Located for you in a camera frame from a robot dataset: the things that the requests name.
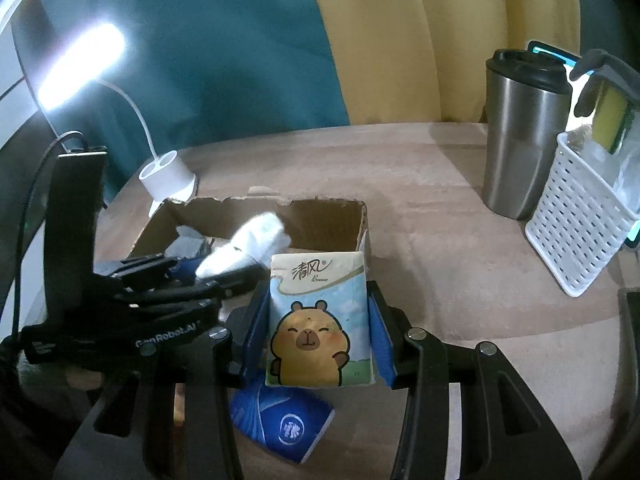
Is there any white perforated plastic basket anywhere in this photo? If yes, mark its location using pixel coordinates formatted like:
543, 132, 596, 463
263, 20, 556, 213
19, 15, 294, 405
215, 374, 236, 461
524, 130, 640, 297

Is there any yellow sponge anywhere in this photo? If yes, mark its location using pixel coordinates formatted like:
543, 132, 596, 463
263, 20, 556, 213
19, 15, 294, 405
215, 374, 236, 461
591, 85, 637, 154

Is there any teal and yellow curtain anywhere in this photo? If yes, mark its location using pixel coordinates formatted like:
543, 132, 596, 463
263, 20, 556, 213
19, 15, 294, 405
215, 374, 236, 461
10, 0, 640, 206

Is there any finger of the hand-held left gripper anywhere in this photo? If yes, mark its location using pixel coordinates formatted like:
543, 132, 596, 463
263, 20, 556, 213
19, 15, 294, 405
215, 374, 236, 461
94, 254, 203, 286
102, 267, 267, 320

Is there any clear plastic wrapper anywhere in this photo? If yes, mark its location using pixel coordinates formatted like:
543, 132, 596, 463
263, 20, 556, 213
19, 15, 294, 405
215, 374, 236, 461
569, 126, 640, 213

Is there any white packet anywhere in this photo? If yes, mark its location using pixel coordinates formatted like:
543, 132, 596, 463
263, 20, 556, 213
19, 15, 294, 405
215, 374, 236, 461
194, 211, 292, 281

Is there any white desk lamp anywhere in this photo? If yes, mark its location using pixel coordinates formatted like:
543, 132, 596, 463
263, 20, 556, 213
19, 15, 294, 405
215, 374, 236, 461
36, 21, 199, 217

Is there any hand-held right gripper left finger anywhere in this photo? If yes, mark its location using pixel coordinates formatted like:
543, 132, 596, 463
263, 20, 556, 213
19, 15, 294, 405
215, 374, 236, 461
55, 280, 273, 480

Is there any blue tissue packet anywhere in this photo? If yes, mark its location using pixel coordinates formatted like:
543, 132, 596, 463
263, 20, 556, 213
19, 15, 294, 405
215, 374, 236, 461
229, 377, 337, 464

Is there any brown cardboard box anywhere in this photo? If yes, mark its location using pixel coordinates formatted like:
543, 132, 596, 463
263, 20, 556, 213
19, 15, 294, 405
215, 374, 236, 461
126, 194, 374, 283

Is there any phone with cyan edge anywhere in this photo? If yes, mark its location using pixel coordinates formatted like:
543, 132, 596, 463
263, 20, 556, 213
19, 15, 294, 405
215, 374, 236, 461
529, 39, 585, 69

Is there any grey plastic clip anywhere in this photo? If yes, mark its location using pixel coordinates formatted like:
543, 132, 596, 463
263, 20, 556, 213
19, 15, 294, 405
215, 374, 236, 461
569, 49, 640, 117

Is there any stainless steel tumbler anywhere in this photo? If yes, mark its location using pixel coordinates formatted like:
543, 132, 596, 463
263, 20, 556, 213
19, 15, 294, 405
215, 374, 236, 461
481, 48, 574, 222

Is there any cartoon bear tissue pack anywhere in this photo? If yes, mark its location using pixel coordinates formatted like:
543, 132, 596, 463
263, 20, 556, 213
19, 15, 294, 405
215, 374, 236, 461
266, 251, 372, 391

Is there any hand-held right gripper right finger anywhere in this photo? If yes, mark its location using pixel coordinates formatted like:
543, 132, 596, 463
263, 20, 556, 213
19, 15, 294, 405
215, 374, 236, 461
366, 280, 583, 480

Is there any grey item in box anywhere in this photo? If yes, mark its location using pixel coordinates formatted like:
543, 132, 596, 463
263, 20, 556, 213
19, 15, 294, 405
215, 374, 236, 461
166, 226, 217, 262

